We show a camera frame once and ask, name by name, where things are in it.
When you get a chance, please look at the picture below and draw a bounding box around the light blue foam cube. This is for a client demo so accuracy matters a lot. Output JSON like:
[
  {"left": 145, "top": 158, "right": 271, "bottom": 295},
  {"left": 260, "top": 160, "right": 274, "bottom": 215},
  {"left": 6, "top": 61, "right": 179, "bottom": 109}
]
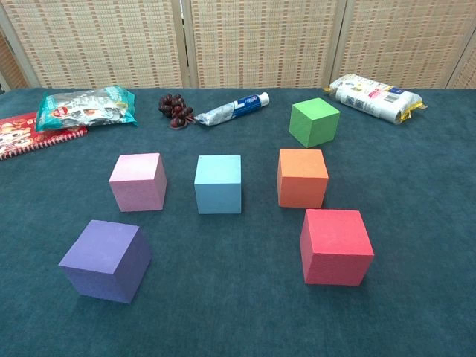
[{"left": 193, "top": 154, "right": 242, "bottom": 216}]

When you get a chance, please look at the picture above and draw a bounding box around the orange foam cube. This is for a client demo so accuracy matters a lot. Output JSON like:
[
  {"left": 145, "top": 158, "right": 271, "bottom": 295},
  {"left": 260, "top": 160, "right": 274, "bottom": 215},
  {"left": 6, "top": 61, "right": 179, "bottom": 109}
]
[{"left": 277, "top": 148, "right": 329, "bottom": 210}]

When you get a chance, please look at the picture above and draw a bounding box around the green foam cube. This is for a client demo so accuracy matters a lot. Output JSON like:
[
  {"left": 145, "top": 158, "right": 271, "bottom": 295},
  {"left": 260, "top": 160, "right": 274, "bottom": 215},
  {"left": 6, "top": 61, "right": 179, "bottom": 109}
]
[{"left": 289, "top": 97, "right": 341, "bottom": 149}]

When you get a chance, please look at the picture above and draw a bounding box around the pink foam cube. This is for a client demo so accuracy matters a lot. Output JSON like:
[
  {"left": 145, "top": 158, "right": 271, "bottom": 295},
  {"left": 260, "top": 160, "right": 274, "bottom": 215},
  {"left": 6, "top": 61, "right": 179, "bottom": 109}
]
[{"left": 108, "top": 152, "right": 167, "bottom": 213}]

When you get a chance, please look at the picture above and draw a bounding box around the red foam cube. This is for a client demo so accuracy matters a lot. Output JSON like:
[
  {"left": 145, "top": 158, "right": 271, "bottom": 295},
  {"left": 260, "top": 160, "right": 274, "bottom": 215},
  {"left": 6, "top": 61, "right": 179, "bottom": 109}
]
[{"left": 300, "top": 208, "right": 375, "bottom": 287}]

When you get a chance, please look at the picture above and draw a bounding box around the purple foam cube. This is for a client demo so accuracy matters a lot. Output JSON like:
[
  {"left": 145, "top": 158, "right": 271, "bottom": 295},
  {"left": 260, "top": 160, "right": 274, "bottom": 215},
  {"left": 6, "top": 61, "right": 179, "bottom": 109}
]
[{"left": 58, "top": 219, "right": 152, "bottom": 305}]

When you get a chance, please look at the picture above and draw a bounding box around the blue white toothpaste tube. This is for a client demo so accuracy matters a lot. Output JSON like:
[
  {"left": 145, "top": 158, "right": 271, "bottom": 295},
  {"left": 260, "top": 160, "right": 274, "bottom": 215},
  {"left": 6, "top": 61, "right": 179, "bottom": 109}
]
[{"left": 193, "top": 91, "right": 271, "bottom": 128}]

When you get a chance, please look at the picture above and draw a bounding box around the dark red grape bunch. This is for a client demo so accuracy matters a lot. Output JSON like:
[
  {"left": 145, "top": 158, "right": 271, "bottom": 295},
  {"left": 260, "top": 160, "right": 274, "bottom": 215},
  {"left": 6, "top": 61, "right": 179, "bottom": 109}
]
[{"left": 158, "top": 93, "right": 196, "bottom": 130}]

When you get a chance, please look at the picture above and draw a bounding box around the teal felt table cover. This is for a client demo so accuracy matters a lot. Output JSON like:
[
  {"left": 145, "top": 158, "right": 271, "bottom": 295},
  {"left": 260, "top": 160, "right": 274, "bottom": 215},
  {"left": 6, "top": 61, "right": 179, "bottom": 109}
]
[{"left": 0, "top": 87, "right": 476, "bottom": 357}]

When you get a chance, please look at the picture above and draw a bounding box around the woven folding screen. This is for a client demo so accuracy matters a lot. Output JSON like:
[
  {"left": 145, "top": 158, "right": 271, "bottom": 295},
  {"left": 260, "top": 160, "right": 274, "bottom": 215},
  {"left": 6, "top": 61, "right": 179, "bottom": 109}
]
[{"left": 0, "top": 0, "right": 476, "bottom": 90}]

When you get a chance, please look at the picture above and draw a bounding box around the white yellow snack bag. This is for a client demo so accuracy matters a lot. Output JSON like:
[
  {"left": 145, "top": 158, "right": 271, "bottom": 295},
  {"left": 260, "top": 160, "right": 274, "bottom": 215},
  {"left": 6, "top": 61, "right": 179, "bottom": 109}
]
[{"left": 322, "top": 74, "right": 428, "bottom": 126}]

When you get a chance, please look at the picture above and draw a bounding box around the teal snack bag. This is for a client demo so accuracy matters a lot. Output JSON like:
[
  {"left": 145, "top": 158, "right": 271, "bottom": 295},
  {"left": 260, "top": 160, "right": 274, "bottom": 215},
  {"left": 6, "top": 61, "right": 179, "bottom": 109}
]
[{"left": 35, "top": 85, "right": 139, "bottom": 132}]

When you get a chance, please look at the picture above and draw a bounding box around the red snack packet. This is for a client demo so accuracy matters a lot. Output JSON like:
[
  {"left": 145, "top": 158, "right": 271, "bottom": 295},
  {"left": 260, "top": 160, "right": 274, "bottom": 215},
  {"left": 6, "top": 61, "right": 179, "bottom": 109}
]
[{"left": 0, "top": 111, "right": 89, "bottom": 161}]

